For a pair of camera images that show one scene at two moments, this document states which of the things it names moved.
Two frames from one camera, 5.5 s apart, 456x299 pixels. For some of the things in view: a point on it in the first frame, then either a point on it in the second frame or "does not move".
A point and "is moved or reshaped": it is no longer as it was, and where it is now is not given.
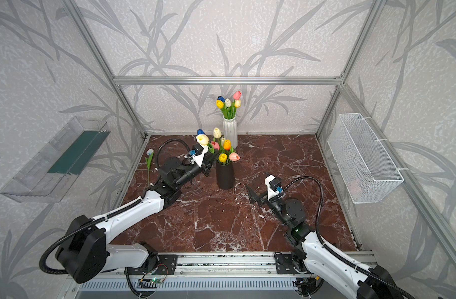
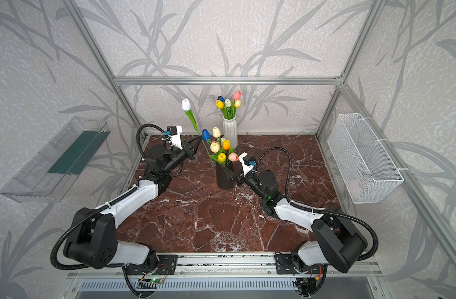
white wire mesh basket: [369, 174] does not move
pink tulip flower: [237, 94] does not move
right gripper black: [261, 197] → [239, 175]
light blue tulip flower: [150, 154] is moved or reshaped
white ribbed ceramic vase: [230, 131] does not move
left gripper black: [206, 164] → [185, 151]
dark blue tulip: [200, 131] is moved or reshaped
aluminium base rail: [235, 265] does not move
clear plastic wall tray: [47, 177] does not move
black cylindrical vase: [225, 175] does not move
